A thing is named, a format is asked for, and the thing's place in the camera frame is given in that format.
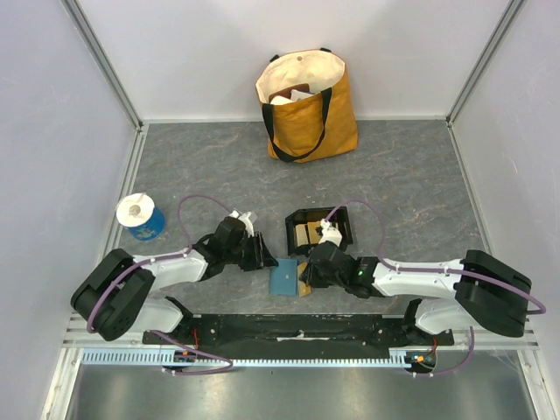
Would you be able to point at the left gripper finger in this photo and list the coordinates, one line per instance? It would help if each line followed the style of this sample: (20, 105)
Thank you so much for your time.
(267, 259)
(261, 246)

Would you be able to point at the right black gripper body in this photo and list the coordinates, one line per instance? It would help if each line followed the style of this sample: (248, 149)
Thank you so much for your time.
(315, 271)

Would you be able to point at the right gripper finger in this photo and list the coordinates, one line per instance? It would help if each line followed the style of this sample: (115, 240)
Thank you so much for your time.
(305, 284)
(304, 271)

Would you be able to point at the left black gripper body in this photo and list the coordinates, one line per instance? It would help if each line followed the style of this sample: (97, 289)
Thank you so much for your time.
(249, 255)

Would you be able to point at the teal leather card holder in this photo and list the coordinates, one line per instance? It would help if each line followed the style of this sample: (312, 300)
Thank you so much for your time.
(283, 279)

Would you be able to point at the black plastic tray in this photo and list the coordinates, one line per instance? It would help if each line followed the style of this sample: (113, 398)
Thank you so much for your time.
(340, 220)

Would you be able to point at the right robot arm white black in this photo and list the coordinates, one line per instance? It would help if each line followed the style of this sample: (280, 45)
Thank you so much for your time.
(477, 290)

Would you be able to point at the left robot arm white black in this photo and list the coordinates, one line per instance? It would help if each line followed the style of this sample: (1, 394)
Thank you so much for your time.
(115, 298)

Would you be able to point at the blue patterned cup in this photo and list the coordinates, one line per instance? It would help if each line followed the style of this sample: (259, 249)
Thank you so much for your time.
(150, 229)

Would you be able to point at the white toilet paper roll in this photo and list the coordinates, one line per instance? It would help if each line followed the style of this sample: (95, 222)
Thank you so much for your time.
(134, 210)

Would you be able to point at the orange tote bag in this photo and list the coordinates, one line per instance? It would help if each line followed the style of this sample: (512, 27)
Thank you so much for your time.
(321, 126)

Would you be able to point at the white items in bag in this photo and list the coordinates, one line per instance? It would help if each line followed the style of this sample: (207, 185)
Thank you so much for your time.
(289, 96)

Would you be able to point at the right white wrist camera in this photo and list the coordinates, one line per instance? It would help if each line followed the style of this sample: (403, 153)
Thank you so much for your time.
(329, 233)

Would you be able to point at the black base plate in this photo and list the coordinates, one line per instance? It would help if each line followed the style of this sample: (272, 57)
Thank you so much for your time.
(301, 336)

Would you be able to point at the blue slotted cable duct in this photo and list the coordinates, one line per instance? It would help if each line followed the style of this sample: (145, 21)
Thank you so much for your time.
(171, 357)

